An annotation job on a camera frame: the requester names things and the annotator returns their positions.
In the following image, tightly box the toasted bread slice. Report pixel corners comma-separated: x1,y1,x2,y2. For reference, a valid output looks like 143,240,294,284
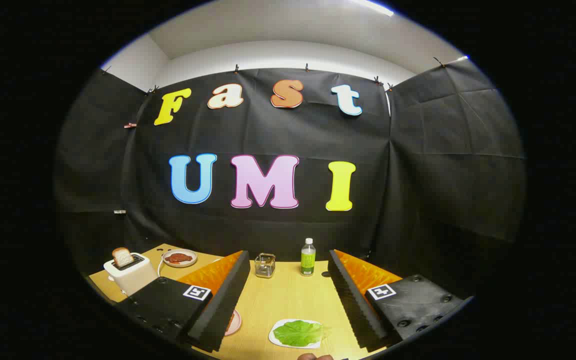
112,247,135,268

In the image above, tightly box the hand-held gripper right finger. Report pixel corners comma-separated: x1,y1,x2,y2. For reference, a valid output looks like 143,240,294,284
327,249,474,352

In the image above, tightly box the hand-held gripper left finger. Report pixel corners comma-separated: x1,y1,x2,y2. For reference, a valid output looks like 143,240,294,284
118,250,251,353

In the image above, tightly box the black backdrop cloth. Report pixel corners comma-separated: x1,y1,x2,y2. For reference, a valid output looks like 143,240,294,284
53,59,528,291

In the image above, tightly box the green label drink bottle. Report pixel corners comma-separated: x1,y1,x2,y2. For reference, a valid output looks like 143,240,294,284
300,237,316,277

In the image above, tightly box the white toaster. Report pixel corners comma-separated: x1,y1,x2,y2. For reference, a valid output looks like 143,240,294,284
103,253,159,297

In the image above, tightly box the white square plate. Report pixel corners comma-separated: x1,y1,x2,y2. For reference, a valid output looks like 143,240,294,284
268,319,325,349

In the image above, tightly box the pink round plate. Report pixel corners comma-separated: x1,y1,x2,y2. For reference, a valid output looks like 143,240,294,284
224,308,243,337

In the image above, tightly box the grey round plate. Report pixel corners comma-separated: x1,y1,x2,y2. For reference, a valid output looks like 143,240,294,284
161,248,198,268

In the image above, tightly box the metal wire basket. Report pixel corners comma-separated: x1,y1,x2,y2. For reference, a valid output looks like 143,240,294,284
254,253,276,279

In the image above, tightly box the green lettuce leaf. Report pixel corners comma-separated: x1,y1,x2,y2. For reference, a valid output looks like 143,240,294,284
273,320,325,347

